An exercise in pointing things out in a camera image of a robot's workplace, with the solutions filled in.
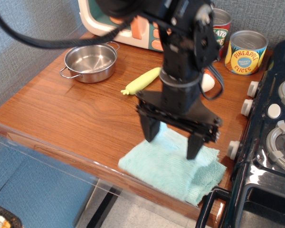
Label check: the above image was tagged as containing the light blue towel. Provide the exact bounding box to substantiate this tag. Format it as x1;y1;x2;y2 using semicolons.
118;123;226;206

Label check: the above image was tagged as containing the small steel pot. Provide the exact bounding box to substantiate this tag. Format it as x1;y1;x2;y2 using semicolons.
59;41;120;84

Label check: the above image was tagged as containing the toy microwave oven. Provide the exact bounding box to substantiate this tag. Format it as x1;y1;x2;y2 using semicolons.
78;0;163;52

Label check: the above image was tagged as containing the black table leg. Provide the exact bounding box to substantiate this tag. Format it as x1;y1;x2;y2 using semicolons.
86;187;121;228

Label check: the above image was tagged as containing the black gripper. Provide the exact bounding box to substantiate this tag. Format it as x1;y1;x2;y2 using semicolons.
136;80;222;160

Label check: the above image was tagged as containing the plush toy mushroom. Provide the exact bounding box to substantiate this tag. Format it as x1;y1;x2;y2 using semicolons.
201;69;215;92

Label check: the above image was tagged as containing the tomato sauce can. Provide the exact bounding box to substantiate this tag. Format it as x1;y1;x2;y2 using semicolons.
213;8;232;61

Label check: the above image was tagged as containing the pineapple slices can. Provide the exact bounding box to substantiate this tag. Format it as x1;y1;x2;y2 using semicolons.
225;30;268;76

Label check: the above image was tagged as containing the black braided cable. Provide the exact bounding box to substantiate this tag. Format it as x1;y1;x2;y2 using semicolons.
0;0;143;49

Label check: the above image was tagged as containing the orange object bottom left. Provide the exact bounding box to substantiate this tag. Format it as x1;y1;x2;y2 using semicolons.
0;206;23;228

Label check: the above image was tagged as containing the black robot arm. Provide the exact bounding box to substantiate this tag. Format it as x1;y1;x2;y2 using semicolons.
97;0;222;160

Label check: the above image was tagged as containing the black toy stove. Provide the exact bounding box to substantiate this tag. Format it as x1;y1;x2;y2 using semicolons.
196;40;285;228

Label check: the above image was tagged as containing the green handled metal spoon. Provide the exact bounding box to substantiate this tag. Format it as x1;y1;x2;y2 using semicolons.
120;67;162;95

